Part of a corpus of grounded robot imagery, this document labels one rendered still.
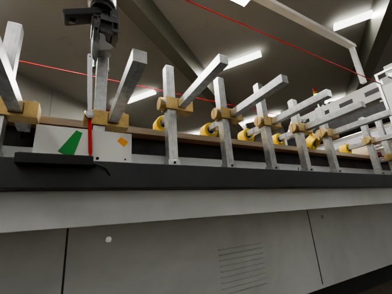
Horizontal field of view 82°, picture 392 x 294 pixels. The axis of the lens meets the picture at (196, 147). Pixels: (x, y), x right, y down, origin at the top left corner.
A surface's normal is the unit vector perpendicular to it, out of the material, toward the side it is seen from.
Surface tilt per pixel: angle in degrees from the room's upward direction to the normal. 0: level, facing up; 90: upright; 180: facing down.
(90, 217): 90
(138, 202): 90
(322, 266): 90
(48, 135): 90
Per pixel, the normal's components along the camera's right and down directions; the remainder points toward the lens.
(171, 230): 0.48, -0.29
